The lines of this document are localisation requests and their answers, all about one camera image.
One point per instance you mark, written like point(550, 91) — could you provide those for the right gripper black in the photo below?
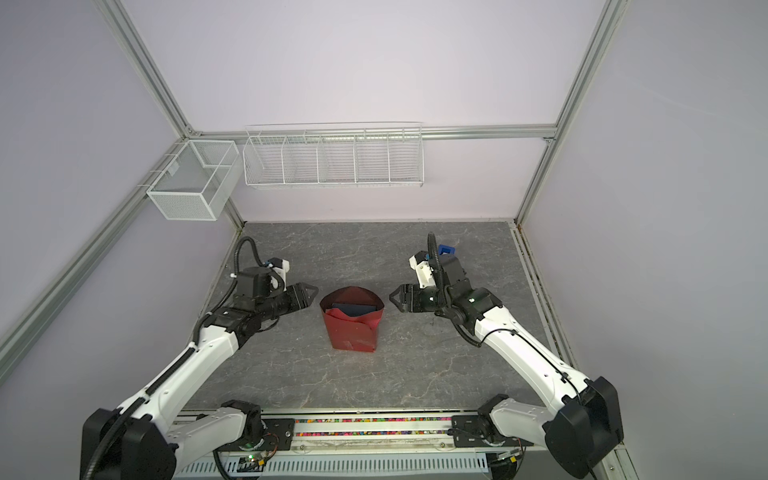
point(411, 295)

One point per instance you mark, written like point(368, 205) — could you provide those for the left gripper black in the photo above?
point(299, 297)

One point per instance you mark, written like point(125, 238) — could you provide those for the dark blue gift box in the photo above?
point(353, 310)

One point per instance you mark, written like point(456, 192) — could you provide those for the dark red wrapping paper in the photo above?
point(358, 334)

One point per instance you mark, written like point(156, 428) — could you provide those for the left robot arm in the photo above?
point(137, 439)

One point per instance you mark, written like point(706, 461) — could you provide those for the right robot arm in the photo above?
point(579, 420)

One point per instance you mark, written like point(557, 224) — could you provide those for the blue tape dispenser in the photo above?
point(446, 249)

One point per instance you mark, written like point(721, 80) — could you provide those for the small white mesh basket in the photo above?
point(198, 180)

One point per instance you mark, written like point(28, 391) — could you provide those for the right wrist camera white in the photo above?
point(420, 264)

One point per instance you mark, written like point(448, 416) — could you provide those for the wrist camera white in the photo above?
point(420, 264)
point(280, 266)

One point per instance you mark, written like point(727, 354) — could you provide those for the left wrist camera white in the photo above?
point(280, 266)

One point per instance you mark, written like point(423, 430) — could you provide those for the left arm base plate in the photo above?
point(276, 434)

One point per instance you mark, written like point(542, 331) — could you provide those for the aluminium front rail frame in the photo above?
point(374, 429)

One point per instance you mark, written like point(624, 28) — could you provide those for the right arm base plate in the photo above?
point(475, 431)

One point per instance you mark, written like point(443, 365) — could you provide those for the long white wire basket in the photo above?
point(334, 154)

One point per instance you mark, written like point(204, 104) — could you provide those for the white slotted cable duct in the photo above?
point(358, 466)

